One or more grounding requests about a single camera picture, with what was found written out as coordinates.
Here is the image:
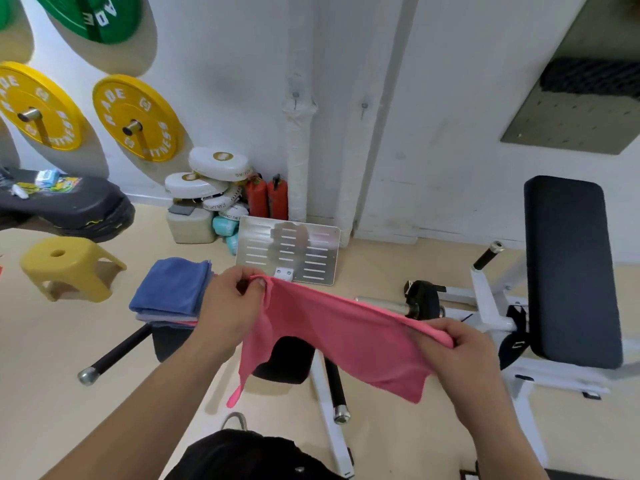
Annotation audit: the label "black textured foam roller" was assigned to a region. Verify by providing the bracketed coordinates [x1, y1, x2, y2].
[539, 57, 640, 101]

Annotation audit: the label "beige plastic container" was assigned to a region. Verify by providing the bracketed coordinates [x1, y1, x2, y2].
[166, 204, 217, 245]

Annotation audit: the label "silver slotted foot plate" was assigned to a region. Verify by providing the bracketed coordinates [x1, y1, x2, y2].
[235, 216, 341, 287]

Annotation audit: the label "black seat pad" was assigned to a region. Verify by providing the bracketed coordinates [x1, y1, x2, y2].
[523, 175, 625, 371]

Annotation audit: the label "blue towel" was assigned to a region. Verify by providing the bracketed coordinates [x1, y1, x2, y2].
[129, 257, 215, 318]

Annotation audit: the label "white exercise machine frame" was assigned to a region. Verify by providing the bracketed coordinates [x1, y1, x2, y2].
[185, 267, 356, 478]

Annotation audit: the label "person's right hand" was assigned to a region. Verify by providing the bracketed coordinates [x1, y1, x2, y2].
[409, 318, 506, 431]

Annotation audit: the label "chrome plate sleeve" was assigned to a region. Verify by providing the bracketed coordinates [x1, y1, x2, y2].
[355, 296, 416, 315]

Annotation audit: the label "black aerobic step platform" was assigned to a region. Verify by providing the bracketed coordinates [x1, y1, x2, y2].
[0, 167, 136, 244]

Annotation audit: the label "black bench seat cushion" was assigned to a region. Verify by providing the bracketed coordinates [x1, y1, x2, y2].
[542, 469, 621, 480]

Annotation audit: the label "black handle bar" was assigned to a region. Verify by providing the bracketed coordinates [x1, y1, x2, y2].
[323, 357, 352, 425]
[77, 323, 153, 387]

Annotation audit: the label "black weight plate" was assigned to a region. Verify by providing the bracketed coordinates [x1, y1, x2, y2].
[403, 279, 447, 321]

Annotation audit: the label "white weight machine frame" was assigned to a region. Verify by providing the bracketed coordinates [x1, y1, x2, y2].
[437, 242, 640, 480]

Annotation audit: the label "yellow plastic stool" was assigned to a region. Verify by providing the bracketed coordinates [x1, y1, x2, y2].
[19, 237, 128, 303]

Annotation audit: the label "person's black shorts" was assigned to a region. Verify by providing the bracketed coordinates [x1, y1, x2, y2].
[165, 428, 346, 480]

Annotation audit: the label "person's left forearm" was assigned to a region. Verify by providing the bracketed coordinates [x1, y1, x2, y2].
[42, 339, 236, 480]

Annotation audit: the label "black handle grip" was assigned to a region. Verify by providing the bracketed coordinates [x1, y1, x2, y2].
[472, 240, 505, 272]

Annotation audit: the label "yellow weight plate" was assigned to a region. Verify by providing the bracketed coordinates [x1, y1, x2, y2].
[92, 74, 185, 163]
[0, 61, 86, 152]

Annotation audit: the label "person's left hand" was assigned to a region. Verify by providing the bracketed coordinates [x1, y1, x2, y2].
[192, 266, 269, 355]

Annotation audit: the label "black strap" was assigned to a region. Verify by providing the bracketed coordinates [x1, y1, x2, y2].
[497, 304, 531, 371]

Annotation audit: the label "grey towel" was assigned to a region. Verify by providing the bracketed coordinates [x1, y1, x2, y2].
[135, 309, 201, 325]

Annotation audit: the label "colourful snack packet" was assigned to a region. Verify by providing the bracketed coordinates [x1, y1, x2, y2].
[42, 176, 83, 194]

